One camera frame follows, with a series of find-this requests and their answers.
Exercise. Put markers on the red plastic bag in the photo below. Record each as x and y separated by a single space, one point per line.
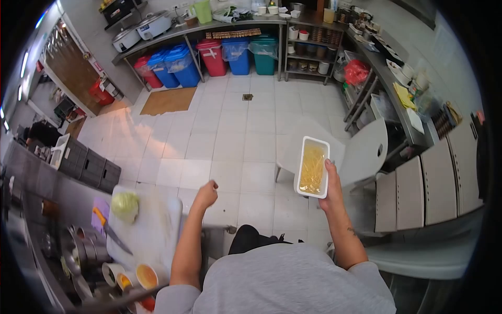
356 72

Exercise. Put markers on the person's body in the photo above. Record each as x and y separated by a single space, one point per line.
290 286

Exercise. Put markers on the green lidded bin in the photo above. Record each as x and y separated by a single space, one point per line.
264 55

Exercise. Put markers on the grey cabinet row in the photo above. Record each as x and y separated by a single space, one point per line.
427 184

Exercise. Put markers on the row of grey crates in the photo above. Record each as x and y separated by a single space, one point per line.
90 165

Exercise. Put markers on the steel counter with kitchenware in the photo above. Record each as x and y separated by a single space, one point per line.
392 78

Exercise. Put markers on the white cutting board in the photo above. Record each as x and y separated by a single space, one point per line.
151 231

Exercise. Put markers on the person's left hand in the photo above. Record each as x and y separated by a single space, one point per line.
206 195

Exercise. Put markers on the person's right hand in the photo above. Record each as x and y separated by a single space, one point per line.
334 194

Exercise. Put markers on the white plastic chair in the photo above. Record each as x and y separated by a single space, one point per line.
362 155

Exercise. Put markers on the red bin with swing lid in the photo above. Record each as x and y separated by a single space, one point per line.
101 92

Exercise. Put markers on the large red lidded bin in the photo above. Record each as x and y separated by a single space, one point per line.
211 58

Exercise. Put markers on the green plastic pitcher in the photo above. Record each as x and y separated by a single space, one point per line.
202 11

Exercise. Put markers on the person's right thumb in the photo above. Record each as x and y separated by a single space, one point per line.
330 170

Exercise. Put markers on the small bowl of yellow sauce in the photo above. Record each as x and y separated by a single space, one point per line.
124 281

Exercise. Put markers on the blue lidded bin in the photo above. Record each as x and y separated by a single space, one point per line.
182 66
162 70
236 55

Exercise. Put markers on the small white bowl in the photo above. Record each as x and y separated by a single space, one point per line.
111 272

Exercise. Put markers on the long steel table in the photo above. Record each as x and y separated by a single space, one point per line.
196 29

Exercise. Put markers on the brown door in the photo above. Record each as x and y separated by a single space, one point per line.
72 68

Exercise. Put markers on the white rice cooker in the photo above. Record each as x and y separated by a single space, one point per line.
126 38
154 24

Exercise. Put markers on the yellow cloth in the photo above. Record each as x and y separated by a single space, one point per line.
404 96

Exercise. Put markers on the brown floor mat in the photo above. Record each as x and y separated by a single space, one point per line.
168 101

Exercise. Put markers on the stack of steel pots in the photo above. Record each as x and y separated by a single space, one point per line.
84 249

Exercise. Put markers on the green cabbage half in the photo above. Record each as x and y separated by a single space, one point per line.
125 206

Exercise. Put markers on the person's legs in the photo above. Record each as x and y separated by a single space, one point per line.
251 240

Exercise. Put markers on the person's left fingers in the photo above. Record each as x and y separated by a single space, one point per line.
213 191

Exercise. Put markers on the white tray of noodles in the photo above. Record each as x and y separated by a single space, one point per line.
312 167

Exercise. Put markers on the steel shelf unit with containers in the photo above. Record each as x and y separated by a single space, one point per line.
313 51

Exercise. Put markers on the small red lidded bin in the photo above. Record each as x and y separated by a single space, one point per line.
148 72

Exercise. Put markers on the bowl of orange sauce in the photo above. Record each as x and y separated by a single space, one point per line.
147 276

